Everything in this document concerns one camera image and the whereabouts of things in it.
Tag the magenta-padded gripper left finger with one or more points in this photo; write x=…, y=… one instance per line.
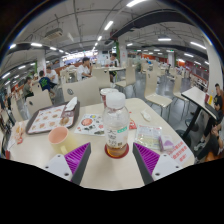
x=60, y=166

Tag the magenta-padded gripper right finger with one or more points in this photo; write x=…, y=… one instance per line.
x=165, y=166

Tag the clear tea bottle white cap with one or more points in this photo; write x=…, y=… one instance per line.
x=116, y=126

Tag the white card red text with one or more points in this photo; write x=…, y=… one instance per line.
x=180, y=152

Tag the purple pouch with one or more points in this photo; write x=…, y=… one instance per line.
x=166, y=143

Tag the yellow mug pink inside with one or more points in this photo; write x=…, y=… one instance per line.
x=63, y=141

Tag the clear plastic packet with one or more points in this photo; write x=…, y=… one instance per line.
x=147, y=136

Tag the flat round red coaster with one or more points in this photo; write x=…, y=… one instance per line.
x=126, y=154

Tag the brown fried food piece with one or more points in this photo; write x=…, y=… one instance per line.
x=64, y=120

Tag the printed paper tray liner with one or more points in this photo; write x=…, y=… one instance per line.
x=46, y=120

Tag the white picture leaflet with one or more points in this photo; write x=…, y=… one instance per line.
x=88, y=125

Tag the small red packet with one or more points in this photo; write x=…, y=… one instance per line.
x=132, y=125

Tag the clear plastic food bag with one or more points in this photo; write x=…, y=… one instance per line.
x=19, y=131

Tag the dark grey food tray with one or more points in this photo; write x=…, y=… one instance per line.
x=76, y=115

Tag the person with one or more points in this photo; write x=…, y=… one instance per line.
x=52, y=76
x=213, y=141
x=44, y=82
x=27, y=89
x=218, y=100
x=5, y=101
x=138, y=61
x=85, y=70
x=114, y=62

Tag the white crumpled tissue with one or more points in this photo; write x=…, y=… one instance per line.
x=145, y=115

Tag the crumpled white napkin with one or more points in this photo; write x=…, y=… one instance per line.
x=71, y=104

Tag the beige chair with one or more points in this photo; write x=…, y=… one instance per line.
x=156, y=93
x=85, y=91
x=38, y=102

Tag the red paper cup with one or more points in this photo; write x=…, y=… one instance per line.
x=104, y=96

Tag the group of beige chairs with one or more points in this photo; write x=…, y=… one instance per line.
x=128, y=78

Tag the ceiling air conditioner unit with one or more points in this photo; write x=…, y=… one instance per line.
x=54, y=33

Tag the ceiling lights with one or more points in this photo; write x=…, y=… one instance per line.
x=108, y=25

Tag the white pedestal table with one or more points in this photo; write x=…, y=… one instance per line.
x=200, y=100

